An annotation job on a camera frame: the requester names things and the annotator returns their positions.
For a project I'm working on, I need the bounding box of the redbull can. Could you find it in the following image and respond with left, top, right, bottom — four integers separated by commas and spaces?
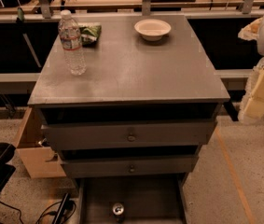
112, 203, 125, 222

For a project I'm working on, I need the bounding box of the grey bottom drawer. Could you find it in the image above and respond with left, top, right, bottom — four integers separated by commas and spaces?
77, 175, 188, 224

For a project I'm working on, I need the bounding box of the green chip bag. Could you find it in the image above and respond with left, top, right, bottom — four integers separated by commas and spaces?
79, 22, 102, 46

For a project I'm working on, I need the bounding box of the grey top drawer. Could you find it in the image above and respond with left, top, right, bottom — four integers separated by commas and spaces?
42, 119, 216, 150

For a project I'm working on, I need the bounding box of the grey drawer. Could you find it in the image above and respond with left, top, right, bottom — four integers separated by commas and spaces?
77, 175, 188, 224
42, 119, 216, 150
61, 156, 198, 178

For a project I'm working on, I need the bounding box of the grey drawer cabinet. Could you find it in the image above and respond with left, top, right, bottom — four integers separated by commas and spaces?
27, 14, 231, 185

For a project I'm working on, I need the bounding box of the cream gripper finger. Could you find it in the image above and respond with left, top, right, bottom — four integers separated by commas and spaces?
238, 61, 264, 124

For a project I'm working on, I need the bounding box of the grey middle drawer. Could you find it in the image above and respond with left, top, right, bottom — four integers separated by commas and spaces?
61, 156, 198, 178

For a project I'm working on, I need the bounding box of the clear plastic water bottle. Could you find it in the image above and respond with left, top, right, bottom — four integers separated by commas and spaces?
58, 10, 86, 76

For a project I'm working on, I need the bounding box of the black floor cable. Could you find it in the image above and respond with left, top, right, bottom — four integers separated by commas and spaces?
0, 192, 77, 224

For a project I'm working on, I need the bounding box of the white paper bowl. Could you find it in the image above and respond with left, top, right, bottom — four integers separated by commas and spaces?
134, 19, 172, 41

